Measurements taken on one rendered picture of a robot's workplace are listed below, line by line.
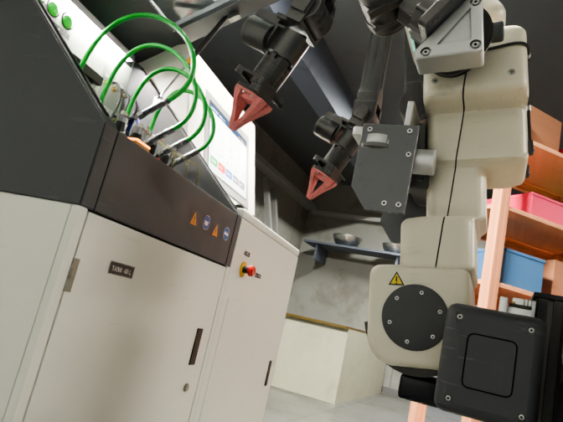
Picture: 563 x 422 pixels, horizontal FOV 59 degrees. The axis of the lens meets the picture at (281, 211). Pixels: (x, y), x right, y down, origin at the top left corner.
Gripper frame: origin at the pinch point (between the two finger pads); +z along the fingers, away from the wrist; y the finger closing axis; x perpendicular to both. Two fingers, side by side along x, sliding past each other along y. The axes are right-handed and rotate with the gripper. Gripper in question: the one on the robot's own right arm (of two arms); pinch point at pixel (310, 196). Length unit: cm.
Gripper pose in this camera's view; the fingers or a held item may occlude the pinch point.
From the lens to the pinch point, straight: 127.7
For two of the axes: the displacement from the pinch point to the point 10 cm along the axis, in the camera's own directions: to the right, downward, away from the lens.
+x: 7.1, 5.1, -4.8
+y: -3.8, -2.8, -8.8
